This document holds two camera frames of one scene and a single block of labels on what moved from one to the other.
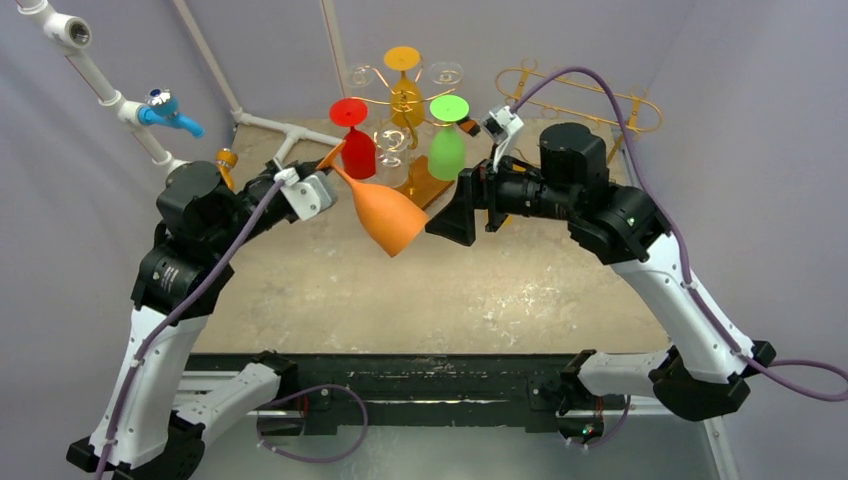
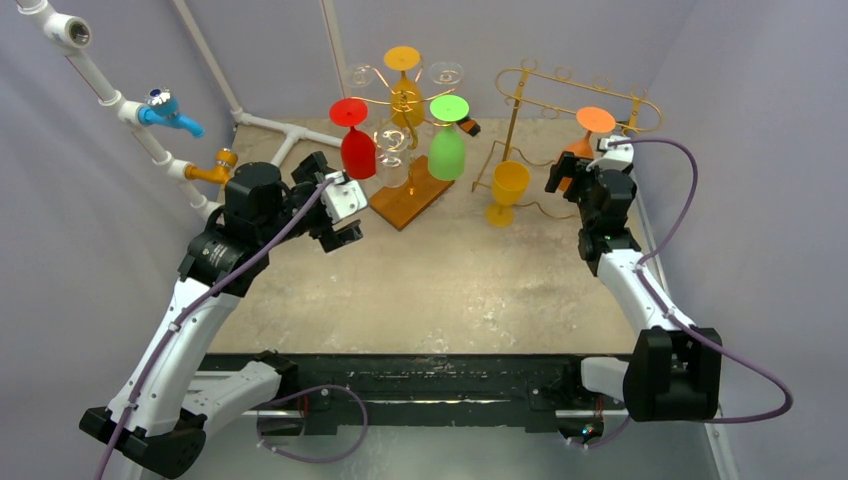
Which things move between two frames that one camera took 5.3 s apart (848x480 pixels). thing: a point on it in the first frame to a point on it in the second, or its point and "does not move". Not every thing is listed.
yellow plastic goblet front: x=406 y=99 does not move
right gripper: x=482 y=196 to x=573 y=175
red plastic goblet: x=358 y=151 does not move
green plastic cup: x=446 y=156 does not move
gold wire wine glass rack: x=423 y=187 does not move
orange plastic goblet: x=392 y=220 to x=589 y=119
